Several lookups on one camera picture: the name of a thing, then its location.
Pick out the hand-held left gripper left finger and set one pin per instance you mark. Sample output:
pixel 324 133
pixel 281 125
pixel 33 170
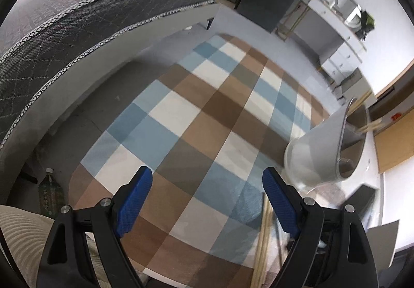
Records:
pixel 134 200

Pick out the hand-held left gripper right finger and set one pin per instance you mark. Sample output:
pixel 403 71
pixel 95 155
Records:
pixel 281 204

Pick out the bundle of wooden chopsticks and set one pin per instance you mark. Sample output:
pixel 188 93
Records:
pixel 262 242

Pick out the grey divided utensil holder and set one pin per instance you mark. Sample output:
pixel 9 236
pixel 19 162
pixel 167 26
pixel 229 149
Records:
pixel 317 152

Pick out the pale wooden chopstick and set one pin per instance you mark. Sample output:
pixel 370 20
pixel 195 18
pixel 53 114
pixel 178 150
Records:
pixel 372 124

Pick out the green plastic bottle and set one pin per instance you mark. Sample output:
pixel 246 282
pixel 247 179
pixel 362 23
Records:
pixel 48 194

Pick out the checkered tablecloth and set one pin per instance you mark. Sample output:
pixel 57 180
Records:
pixel 200 119

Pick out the leaning flat board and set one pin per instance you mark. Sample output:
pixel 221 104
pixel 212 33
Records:
pixel 383 246

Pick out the beige ribbed cushion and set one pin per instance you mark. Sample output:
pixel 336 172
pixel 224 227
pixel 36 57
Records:
pixel 19 236

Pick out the wooden door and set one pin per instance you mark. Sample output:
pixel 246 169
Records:
pixel 394 145

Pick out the grey nightstand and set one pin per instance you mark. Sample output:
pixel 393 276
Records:
pixel 352 81

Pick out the white dressing table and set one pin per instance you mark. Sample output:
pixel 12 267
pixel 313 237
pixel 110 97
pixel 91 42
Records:
pixel 326 29

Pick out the potted green plant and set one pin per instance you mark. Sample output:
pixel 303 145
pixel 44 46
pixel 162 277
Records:
pixel 367 22

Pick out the dark grey quilted mattress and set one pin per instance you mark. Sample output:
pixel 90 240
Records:
pixel 81 6

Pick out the oval mirror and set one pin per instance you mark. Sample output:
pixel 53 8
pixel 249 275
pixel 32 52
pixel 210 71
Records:
pixel 354 14

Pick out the grey bed frame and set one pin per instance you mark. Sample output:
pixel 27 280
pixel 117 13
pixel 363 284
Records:
pixel 106 58

